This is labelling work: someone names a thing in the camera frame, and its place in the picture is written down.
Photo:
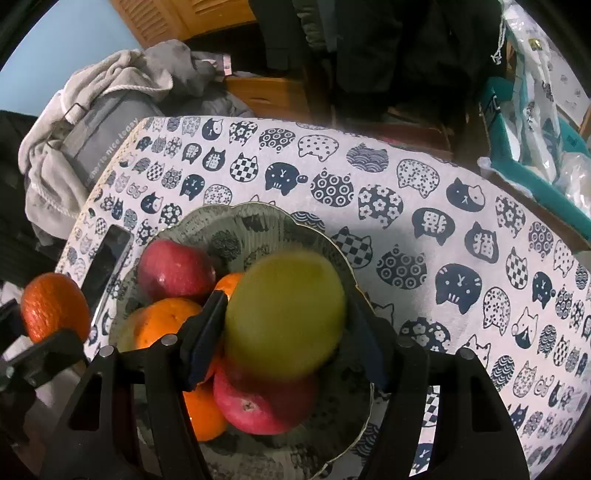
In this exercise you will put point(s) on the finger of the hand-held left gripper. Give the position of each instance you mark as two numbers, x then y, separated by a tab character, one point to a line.
10	318
51	357

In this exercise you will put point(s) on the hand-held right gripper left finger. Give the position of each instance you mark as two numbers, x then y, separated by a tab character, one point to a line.
205	341

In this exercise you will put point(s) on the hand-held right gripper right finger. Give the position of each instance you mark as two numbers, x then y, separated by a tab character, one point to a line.
371	346

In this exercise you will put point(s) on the orange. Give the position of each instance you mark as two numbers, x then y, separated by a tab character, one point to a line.
205	415
166	323

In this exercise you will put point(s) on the red apple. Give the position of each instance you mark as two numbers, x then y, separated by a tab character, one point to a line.
263	406
178	272

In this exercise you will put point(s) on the yellow green pear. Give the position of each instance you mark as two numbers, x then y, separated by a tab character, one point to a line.
286	318

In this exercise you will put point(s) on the green glass bowl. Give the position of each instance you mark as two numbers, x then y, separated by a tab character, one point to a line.
258	235

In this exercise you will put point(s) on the black smartphone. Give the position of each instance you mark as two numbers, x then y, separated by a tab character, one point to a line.
108	267

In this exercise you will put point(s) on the black luggage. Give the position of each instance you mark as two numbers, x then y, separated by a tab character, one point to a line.
18	194

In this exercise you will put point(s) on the cat print tablecloth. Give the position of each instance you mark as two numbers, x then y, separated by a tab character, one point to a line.
415	221

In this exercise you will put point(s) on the light grey bathrobe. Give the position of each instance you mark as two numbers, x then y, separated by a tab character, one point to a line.
51	175

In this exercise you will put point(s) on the grey fabric bag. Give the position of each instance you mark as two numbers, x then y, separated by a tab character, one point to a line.
106	138

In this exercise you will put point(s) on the cardboard box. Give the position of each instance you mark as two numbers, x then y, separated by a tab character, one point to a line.
545	217

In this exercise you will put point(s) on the red printed book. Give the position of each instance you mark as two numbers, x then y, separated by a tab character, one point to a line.
415	134

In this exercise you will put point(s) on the teal plastic crate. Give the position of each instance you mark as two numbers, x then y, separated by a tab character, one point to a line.
503	134

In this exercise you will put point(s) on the wooden drawer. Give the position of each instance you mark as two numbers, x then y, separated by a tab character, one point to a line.
268	97

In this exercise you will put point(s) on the grey hoodie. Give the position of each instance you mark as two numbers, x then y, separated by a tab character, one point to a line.
194	78

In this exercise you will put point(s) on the clear plastic bag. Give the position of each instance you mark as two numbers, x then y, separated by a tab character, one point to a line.
577	177

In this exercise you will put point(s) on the white printed rice bag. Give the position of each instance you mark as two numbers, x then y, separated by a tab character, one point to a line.
538	106

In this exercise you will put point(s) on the black coat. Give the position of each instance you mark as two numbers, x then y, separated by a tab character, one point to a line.
392	50

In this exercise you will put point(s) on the wooden louvered wardrobe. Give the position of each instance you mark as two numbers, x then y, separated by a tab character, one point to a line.
175	21

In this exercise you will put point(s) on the white patterned storage box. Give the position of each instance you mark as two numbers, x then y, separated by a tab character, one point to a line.
575	87

